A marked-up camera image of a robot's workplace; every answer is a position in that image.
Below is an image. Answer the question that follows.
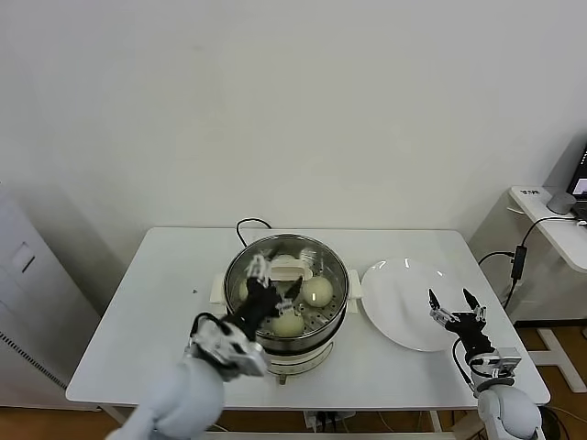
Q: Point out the white round plate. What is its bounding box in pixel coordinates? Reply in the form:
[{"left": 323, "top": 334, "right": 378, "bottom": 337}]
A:
[{"left": 361, "top": 258, "right": 471, "bottom": 353}]

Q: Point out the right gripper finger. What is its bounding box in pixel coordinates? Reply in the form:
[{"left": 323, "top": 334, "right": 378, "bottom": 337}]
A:
[
  {"left": 427, "top": 288, "right": 453, "bottom": 325},
  {"left": 461, "top": 288, "right": 487, "bottom": 322}
]

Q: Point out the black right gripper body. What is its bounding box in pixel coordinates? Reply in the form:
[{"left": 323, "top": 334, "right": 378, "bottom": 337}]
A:
[{"left": 447, "top": 312, "right": 496, "bottom": 357}]

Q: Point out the glass pot lid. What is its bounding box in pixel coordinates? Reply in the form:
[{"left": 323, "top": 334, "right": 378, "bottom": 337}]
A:
[{"left": 227, "top": 236, "right": 351, "bottom": 340}]

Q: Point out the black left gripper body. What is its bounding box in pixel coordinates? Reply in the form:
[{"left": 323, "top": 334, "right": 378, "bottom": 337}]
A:
[{"left": 228, "top": 279, "right": 280, "bottom": 340}]

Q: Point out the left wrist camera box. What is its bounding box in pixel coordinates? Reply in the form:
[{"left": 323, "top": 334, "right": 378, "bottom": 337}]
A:
[{"left": 185, "top": 315, "right": 268, "bottom": 378}]

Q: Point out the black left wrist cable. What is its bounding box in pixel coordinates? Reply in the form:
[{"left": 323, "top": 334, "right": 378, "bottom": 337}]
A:
[{"left": 190, "top": 312, "right": 230, "bottom": 341}]

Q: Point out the black adapter cable to desk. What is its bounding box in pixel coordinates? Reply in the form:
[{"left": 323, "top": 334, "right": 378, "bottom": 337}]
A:
[{"left": 521, "top": 214, "right": 587, "bottom": 248}]

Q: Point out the white table frame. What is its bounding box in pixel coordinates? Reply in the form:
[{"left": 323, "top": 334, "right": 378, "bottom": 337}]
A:
[{"left": 98, "top": 405, "right": 542, "bottom": 440}]

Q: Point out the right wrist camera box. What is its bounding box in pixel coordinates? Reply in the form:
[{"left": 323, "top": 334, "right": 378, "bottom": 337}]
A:
[{"left": 493, "top": 346, "right": 522, "bottom": 380}]

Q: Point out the black looped adapter cable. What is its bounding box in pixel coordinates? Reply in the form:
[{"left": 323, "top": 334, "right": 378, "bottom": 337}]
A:
[{"left": 479, "top": 250, "right": 515, "bottom": 268}]

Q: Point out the steel steamer pot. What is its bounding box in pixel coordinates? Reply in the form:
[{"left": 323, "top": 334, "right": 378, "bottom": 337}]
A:
[{"left": 226, "top": 234, "right": 352, "bottom": 349}]

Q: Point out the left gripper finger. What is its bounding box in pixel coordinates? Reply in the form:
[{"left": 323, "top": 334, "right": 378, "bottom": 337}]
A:
[
  {"left": 247, "top": 254, "right": 272, "bottom": 289},
  {"left": 276, "top": 277, "right": 305, "bottom": 317}
]

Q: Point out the open laptop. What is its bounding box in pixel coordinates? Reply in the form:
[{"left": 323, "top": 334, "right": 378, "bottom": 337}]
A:
[{"left": 566, "top": 144, "right": 587, "bottom": 205}]

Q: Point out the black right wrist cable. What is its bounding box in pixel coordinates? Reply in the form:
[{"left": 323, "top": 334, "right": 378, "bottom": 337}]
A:
[{"left": 451, "top": 338, "right": 479, "bottom": 396}]

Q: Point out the black cooker power cable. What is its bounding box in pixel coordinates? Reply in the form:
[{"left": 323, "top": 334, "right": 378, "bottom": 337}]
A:
[{"left": 236, "top": 217, "right": 274, "bottom": 248}]

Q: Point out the white metal cabinet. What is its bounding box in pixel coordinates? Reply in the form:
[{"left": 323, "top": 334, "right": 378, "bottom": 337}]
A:
[{"left": 0, "top": 181, "right": 102, "bottom": 407}]

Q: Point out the cream electric cooker base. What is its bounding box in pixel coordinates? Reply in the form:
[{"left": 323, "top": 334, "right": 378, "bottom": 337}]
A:
[{"left": 209, "top": 269, "right": 366, "bottom": 386}]

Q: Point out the black hanging adapter cable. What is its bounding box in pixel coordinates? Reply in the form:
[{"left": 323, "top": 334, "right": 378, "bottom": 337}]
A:
[{"left": 504, "top": 278, "right": 523, "bottom": 312}]

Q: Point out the white power strip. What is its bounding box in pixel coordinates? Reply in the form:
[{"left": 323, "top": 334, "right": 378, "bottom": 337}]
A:
[{"left": 305, "top": 411, "right": 357, "bottom": 432}]

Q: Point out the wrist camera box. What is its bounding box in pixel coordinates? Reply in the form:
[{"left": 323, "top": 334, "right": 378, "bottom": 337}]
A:
[
  {"left": 493, "top": 346, "right": 522, "bottom": 380},
  {"left": 185, "top": 315, "right": 268, "bottom": 378}
]

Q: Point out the grey cylinder speaker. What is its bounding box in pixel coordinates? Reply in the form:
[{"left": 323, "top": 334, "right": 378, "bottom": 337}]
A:
[{"left": 548, "top": 192, "right": 578, "bottom": 215}]

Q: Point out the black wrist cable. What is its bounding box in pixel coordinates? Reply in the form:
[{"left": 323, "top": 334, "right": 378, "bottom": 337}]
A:
[
  {"left": 451, "top": 338, "right": 479, "bottom": 396},
  {"left": 190, "top": 312, "right": 230, "bottom": 341}
]

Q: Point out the black floor cable bundle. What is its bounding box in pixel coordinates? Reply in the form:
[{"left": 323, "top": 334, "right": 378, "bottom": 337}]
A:
[{"left": 526, "top": 405, "right": 572, "bottom": 440}]

